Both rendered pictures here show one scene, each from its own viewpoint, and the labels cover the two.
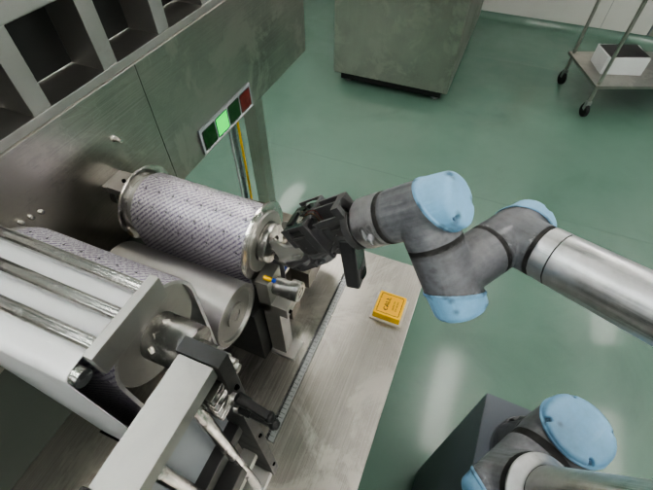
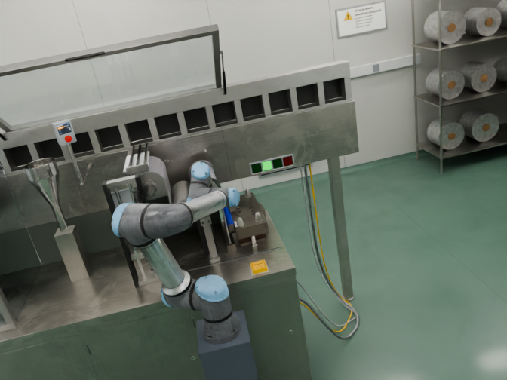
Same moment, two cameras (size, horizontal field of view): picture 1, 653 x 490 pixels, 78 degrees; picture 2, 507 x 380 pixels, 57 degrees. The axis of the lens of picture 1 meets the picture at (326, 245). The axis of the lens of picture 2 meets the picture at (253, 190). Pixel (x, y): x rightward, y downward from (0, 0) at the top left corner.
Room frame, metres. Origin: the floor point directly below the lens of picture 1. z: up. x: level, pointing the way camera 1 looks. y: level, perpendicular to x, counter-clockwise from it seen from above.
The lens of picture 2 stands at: (-0.34, -1.83, 2.12)
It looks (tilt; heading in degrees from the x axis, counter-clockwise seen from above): 23 degrees down; 61
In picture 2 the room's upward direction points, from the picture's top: 11 degrees counter-clockwise
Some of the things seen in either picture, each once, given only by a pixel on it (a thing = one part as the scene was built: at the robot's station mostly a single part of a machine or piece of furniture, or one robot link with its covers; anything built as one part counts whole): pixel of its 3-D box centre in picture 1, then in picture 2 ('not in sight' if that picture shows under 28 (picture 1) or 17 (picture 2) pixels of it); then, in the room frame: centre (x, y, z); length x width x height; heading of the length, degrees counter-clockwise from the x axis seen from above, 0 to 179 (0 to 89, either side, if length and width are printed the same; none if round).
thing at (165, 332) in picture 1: (177, 342); (149, 188); (0.23, 0.19, 1.34); 0.06 x 0.06 x 0.06; 68
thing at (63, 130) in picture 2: not in sight; (64, 132); (-0.03, 0.35, 1.66); 0.07 x 0.07 x 0.10; 4
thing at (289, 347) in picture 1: (283, 317); (208, 232); (0.42, 0.09, 1.05); 0.06 x 0.05 x 0.31; 68
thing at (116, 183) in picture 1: (122, 183); not in sight; (0.58, 0.39, 1.28); 0.06 x 0.05 x 0.02; 68
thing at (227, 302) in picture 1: (177, 292); (184, 200); (0.40, 0.28, 1.18); 0.26 x 0.12 x 0.12; 68
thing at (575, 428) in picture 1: (563, 438); (212, 295); (0.18, -0.40, 1.07); 0.13 x 0.12 x 0.14; 125
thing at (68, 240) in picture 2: not in sight; (63, 228); (-0.16, 0.49, 1.19); 0.14 x 0.14 x 0.57
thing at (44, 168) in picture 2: not in sight; (41, 169); (-0.16, 0.49, 1.50); 0.14 x 0.14 x 0.06
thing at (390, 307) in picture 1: (390, 306); (259, 267); (0.53, -0.16, 0.91); 0.07 x 0.07 x 0.02; 68
